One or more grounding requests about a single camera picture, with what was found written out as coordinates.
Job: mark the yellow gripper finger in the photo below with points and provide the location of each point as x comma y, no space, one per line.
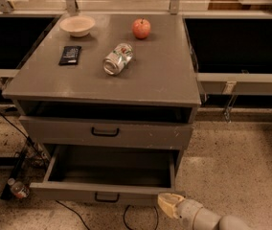
168,203

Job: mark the grey drawer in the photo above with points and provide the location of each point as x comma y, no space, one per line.
114,175
108,133

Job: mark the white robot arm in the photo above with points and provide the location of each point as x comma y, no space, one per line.
192,215

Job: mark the grey drawer cabinet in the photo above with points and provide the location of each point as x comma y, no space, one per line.
157,86

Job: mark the grey top drawer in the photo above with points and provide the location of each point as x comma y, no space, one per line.
108,133

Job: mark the plastic bottle on floor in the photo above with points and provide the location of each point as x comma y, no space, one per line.
18,188

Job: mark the silver soda can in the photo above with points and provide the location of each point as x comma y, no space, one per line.
114,63

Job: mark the black bar on floor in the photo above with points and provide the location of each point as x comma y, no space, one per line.
7,194

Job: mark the red apple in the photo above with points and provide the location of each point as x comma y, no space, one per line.
141,28

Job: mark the black snack bar packet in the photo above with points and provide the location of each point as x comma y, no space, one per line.
70,55

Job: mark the beige bowl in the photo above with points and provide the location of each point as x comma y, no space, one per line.
77,26

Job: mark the metal railing frame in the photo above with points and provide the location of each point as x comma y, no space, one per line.
174,4

